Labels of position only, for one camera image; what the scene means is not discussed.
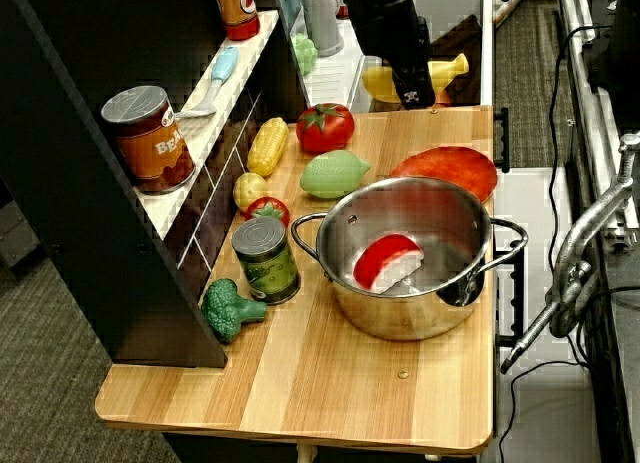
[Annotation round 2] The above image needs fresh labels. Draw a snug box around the black cable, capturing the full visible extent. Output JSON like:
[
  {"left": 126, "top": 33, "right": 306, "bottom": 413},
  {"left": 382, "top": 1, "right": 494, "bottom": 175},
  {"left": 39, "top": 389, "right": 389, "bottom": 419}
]
[
  {"left": 507, "top": 302, "right": 609, "bottom": 463},
  {"left": 546, "top": 24, "right": 616, "bottom": 269}
]

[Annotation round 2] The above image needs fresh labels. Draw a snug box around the black device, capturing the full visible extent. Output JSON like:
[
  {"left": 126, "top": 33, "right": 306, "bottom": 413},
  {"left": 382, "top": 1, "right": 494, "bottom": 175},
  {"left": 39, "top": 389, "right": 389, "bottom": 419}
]
[{"left": 583, "top": 0, "right": 640, "bottom": 95}]

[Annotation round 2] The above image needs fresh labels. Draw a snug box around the red plate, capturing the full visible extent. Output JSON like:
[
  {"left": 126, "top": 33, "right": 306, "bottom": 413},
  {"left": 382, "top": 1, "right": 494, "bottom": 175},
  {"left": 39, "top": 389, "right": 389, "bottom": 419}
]
[{"left": 388, "top": 145, "right": 499, "bottom": 205}]

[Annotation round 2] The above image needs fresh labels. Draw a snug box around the grey bottle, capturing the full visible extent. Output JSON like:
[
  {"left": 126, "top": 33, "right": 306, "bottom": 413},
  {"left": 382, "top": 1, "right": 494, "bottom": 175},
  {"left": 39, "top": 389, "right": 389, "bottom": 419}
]
[{"left": 301, "top": 0, "right": 346, "bottom": 59}]

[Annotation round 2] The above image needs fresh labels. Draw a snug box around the grey metal clamp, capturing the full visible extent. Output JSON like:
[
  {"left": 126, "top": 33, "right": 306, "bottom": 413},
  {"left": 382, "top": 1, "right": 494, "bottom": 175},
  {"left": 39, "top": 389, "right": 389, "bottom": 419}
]
[{"left": 500, "top": 131, "right": 640, "bottom": 376}]

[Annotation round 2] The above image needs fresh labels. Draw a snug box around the orange beans toy can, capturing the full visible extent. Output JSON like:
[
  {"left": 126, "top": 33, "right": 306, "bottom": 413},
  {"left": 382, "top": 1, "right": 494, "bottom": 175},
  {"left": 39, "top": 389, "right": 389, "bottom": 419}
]
[{"left": 100, "top": 85, "right": 197, "bottom": 195}]

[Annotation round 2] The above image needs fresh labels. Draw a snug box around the red white toy sushi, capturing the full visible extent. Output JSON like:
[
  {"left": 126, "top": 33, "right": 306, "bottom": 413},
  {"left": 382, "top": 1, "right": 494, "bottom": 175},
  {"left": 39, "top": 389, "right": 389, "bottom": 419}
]
[{"left": 352, "top": 232, "right": 426, "bottom": 296}]

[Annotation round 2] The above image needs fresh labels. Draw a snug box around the green toy can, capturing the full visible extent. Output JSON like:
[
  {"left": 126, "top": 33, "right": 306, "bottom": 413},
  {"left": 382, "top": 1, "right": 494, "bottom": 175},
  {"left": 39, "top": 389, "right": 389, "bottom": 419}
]
[{"left": 230, "top": 216, "right": 302, "bottom": 306}]

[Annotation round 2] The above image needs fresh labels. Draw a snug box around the orange red toy bottle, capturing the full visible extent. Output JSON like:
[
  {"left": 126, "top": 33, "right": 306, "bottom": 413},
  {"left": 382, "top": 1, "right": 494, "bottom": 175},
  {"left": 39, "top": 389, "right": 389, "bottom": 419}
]
[{"left": 209, "top": 0, "right": 261, "bottom": 42}]

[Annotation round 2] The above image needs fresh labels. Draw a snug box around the white toy kitchen sink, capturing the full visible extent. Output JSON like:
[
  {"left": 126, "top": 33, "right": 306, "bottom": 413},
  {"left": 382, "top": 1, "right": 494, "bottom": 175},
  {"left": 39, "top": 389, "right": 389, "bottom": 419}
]
[{"left": 297, "top": 0, "right": 496, "bottom": 115}]

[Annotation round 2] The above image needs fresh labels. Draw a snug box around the long black drawer handle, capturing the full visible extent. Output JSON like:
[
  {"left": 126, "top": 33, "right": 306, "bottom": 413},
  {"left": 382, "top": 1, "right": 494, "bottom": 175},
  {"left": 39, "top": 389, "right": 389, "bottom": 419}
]
[{"left": 493, "top": 255, "right": 527, "bottom": 348}]

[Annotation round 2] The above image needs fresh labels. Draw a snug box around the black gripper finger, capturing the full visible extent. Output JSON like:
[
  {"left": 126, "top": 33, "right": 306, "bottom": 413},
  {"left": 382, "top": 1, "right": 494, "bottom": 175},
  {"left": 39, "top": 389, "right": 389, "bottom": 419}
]
[{"left": 391, "top": 67, "right": 437, "bottom": 111}]

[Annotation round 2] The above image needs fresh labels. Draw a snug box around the yellow toy corn cob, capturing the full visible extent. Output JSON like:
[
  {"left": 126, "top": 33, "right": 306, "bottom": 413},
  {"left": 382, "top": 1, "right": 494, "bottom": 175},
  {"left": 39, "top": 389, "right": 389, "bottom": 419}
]
[{"left": 246, "top": 116, "right": 290, "bottom": 179}]

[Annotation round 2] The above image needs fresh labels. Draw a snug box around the red toy strawberry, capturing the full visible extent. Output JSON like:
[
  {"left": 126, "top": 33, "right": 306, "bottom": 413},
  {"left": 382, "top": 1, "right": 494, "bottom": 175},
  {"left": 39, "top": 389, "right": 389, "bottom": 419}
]
[{"left": 244, "top": 196, "right": 291, "bottom": 230}]

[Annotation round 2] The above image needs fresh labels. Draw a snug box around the red toy tomato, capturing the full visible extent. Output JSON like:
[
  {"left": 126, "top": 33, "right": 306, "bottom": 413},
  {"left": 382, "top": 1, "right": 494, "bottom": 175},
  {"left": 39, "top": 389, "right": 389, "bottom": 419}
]
[{"left": 295, "top": 102, "right": 356, "bottom": 156}]

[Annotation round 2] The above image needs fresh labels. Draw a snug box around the green toy broccoli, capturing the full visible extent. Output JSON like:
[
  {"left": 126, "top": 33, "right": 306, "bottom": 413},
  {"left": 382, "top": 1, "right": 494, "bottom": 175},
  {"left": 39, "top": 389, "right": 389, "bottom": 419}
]
[{"left": 200, "top": 277, "right": 269, "bottom": 345}]

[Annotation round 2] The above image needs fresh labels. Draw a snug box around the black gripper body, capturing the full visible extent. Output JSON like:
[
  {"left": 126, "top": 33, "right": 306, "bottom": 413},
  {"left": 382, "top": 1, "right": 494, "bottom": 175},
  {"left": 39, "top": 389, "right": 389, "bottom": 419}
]
[{"left": 357, "top": 2, "right": 431, "bottom": 78}]

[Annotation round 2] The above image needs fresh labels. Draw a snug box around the green toy lime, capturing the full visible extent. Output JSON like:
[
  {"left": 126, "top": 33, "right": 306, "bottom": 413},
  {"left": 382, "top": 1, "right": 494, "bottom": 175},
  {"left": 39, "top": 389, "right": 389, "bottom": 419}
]
[{"left": 298, "top": 150, "right": 373, "bottom": 200}]

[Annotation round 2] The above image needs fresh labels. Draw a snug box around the steel pot with handles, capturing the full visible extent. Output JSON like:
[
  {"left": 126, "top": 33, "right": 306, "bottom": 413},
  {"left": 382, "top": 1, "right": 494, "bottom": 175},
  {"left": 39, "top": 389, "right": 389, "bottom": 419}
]
[{"left": 290, "top": 176, "right": 530, "bottom": 343}]

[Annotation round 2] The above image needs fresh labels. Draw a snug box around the yellow toy potato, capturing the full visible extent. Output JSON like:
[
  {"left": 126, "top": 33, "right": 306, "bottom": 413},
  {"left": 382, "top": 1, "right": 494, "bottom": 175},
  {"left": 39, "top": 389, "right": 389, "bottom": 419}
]
[{"left": 232, "top": 171, "right": 270, "bottom": 214}]

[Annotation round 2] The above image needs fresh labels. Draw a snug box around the black shelf unit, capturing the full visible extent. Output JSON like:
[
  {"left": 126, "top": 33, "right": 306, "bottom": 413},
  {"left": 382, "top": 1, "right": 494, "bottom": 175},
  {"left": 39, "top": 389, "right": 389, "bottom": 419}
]
[{"left": 0, "top": 0, "right": 312, "bottom": 370}]

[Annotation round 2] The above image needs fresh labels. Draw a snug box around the aluminium frame rail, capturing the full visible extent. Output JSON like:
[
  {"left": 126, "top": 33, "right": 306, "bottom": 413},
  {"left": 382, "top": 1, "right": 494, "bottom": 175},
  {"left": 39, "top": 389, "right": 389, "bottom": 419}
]
[{"left": 553, "top": 0, "right": 640, "bottom": 247}]

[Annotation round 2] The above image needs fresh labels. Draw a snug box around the short black drawer handle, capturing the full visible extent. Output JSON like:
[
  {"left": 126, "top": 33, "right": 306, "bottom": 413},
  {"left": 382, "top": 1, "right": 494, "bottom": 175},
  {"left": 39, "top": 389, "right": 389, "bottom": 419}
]
[{"left": 493, "top": 107, "right": 512, "bottom": 175}]

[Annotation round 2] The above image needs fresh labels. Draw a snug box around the light green toy vegetable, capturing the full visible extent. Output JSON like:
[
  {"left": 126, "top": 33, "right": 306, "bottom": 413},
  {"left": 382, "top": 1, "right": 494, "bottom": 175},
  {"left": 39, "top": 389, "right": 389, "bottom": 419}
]
[{"left": 290, "top": 32, "right": 319, "bottom": 77}]

